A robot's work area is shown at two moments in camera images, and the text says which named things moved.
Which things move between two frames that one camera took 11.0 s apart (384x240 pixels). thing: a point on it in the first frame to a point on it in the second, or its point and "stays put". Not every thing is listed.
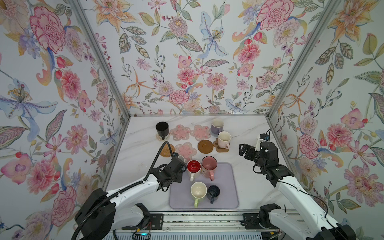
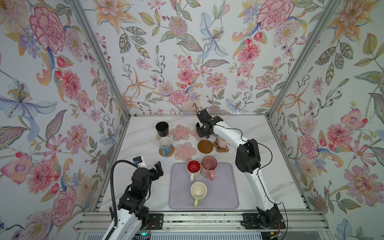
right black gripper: (246, 147) to (200, 133)
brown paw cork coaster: (219, 149) stays put
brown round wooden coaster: (205, 146) stays put
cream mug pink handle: (224, 138) stays put
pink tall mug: (209, 165) stays put
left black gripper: (180, 177) to (159, 170)
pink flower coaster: (180, 132) stays put
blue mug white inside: (181, 157) to (165, 144)
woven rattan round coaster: (165, 151) stays put
